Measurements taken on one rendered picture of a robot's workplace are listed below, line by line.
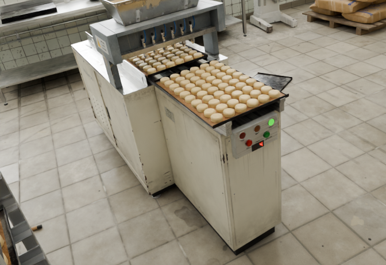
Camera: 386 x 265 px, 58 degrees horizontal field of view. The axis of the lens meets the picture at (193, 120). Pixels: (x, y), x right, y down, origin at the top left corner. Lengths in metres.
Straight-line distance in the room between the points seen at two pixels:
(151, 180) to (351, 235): 1.23
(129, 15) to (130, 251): 1.35
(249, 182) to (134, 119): 0.77
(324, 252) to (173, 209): 0.94
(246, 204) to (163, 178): 0.74
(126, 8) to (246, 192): 1.11
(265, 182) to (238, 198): 0.17
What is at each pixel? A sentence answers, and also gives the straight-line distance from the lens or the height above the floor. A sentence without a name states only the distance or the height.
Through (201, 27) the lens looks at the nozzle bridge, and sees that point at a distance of 2.20.
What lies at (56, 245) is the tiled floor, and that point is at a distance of 2.46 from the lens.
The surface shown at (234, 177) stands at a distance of 1.66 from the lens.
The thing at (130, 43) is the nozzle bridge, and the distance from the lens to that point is 2.01.
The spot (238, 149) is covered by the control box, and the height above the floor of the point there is 0.75.
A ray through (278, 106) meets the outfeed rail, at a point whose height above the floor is 0.87.
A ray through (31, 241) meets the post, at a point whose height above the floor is 1.00.
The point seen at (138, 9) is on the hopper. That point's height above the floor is 1.26.
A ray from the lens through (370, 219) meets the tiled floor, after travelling 2.34.
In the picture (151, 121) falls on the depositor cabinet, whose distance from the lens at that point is 2.12.
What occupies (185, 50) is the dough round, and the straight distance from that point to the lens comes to 2.24.
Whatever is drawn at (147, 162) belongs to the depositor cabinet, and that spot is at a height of 0.34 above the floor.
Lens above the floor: 1.66
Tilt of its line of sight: 31 degrees down
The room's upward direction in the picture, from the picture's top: 9 degrees counter-clockwise
